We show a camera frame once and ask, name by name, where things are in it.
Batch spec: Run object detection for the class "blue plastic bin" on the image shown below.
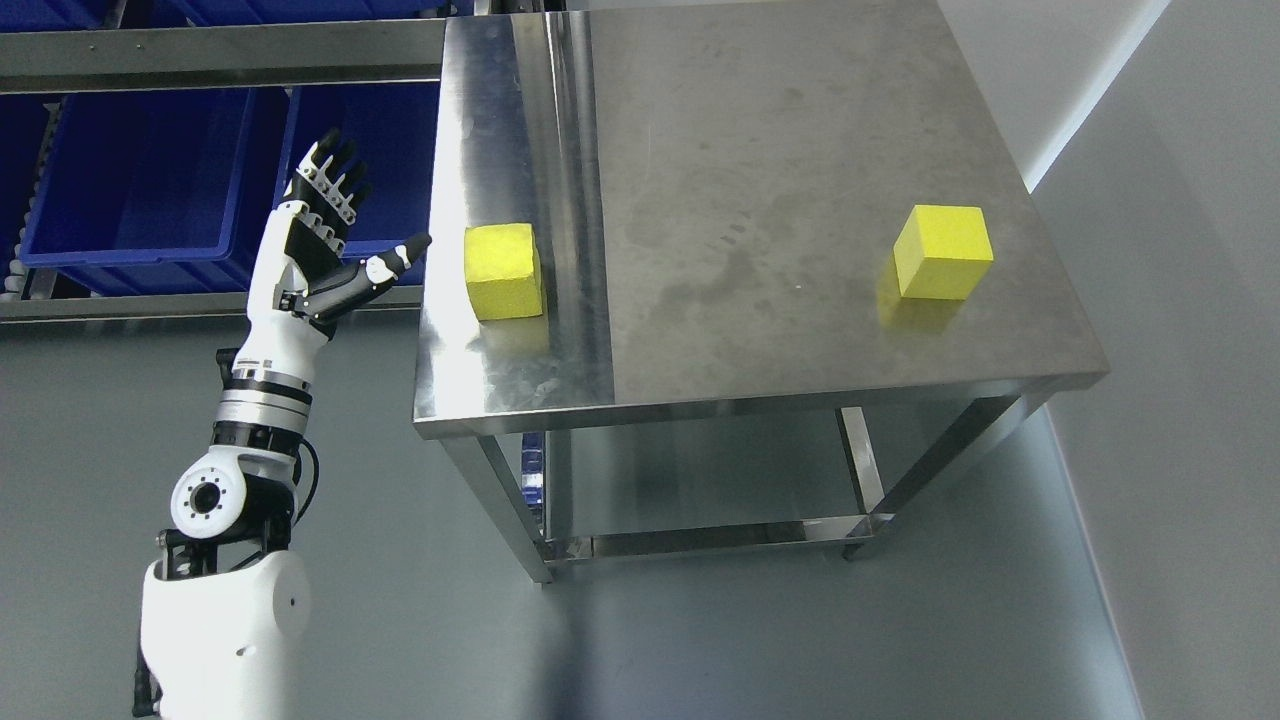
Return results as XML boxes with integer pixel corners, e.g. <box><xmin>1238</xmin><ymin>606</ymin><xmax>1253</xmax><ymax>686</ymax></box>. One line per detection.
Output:
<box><xmin>19</xmin><ymin>88</ymin><xmax>288</xmax><ymax>297</ymax></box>
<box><xmin>276</xmin><ymin>83</ymin><xmax>440</xmax><ymax>263</ymax></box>

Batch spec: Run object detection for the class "yellow foam block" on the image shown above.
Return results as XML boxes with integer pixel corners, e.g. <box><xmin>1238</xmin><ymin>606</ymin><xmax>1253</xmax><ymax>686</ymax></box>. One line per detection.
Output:
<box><xmin>463</xmin><ymin>223</ymin><xmax>545</xmax><ymax>322</ymax></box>
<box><xmin>893</xmin><ymin>204</ymin><xmax>995</xmax><ymax>301</ymax></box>

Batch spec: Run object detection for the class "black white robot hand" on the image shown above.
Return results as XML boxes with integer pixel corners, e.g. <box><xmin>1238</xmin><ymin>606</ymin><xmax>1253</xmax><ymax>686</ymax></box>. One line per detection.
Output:
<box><xmin>246</xmin><ymin>128</ymin><xmax>433</xmax><ymax>341</ymax></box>

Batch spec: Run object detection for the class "stainless steel table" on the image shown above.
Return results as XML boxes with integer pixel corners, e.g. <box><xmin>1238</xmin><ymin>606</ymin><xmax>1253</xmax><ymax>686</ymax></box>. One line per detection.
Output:
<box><xmin>412</xmin><ymin>1</ymin><xmax>1108</xmax><ymax>584</ymax></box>

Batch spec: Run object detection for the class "blue plastic bin right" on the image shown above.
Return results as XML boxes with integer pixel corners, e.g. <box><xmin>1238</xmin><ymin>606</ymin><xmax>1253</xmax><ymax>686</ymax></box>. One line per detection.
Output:
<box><xmin>276</xmin><ymin>83</ymin><xmax>440</xmax><ymax>263</ymax></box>

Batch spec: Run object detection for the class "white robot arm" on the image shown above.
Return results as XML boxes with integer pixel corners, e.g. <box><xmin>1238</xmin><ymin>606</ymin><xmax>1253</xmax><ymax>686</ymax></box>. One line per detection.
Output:
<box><xmin>132</xmin><ymin>316</ymin><xmax>326</xmax><ymax>719</ymax></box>

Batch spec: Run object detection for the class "metal shelf rack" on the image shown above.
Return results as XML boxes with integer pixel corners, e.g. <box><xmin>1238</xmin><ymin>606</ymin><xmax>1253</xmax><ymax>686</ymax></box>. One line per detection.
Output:
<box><xmin>0</xmin><ymin>18</ymin><xmax>447</xmax><ymax>323</ymax></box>

